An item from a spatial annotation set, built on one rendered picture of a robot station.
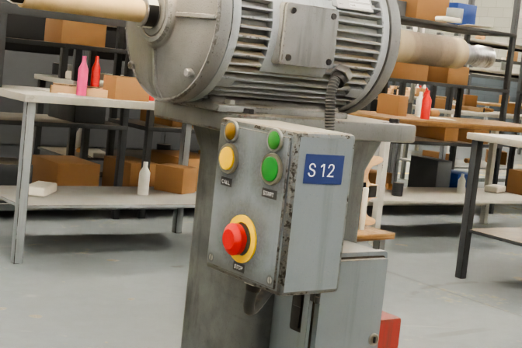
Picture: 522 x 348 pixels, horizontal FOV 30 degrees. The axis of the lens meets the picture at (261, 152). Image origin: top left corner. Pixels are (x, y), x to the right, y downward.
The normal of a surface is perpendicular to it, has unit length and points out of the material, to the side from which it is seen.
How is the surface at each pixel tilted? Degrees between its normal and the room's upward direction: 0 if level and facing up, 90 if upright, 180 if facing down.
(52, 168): 90
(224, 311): 90
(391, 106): 90
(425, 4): 90
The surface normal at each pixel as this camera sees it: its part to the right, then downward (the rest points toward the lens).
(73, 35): 0.56, 0.14
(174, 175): -0.45, 0.04
